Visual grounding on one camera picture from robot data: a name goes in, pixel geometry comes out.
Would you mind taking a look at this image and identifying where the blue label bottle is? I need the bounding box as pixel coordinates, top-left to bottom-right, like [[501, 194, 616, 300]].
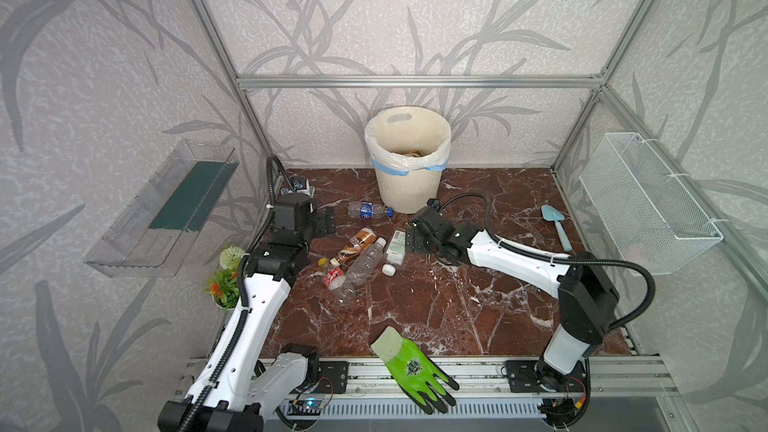
[[347, 201, 394, 220]]

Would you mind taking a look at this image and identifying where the green rubber work glove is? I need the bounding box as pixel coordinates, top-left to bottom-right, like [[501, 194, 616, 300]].
[[370, 326, 460, 415]]

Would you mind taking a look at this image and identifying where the cream plastic waste bin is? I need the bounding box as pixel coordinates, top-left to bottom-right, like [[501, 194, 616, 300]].
[[374, 167, 446, 214]]

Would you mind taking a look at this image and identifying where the clear unlabelled plastic bottle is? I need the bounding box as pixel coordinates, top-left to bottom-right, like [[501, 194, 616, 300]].
[[347, 237, 386, 286]]

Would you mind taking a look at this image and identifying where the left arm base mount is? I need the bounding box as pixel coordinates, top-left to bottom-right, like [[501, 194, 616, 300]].
[[267, 344, 350, 395]]

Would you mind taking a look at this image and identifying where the aluminium front rail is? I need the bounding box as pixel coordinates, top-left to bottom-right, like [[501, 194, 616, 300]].
[[173, 355, 676, 400]]

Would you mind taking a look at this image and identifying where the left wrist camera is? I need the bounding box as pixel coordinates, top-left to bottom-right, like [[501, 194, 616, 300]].
[[290, 176, 315, 197]]

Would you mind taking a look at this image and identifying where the white wire mesh basket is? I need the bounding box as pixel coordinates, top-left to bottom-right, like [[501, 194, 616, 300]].
[[580, 132, 723, 276]]

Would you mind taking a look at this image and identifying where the green label flat bottle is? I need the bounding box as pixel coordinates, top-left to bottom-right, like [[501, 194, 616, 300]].
[[386, 230, 406, 265]]

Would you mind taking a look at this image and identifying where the white bin liner bag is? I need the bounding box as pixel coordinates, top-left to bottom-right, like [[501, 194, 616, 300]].
[[364, 106, 452, 176]]

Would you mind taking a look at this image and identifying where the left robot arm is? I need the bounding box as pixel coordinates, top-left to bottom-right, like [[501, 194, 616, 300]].
[[157, 155, 336, 431]]

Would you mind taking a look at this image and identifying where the Nescafe bottle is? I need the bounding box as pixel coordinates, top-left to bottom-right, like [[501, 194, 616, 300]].
[[330, 228, 377, 266]]

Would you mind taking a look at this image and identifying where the potted artificial flower plant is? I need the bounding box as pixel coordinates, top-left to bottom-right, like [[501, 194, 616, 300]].
[[207, 246, 245, 310]]

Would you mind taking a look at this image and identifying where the clear acrylic wall shelf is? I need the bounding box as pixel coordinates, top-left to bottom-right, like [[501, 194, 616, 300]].
[[84, 139, 239, 278]]

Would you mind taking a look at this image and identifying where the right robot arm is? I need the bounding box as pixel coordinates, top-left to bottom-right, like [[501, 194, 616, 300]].
[[406, 192, 656, 382]]

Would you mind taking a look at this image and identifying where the teal garden trowel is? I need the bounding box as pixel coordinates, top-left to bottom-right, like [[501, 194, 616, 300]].
[[541, 205, 573, 252]]

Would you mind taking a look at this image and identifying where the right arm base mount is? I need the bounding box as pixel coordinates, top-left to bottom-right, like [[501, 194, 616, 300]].
[[501, 358, 589, 394]]

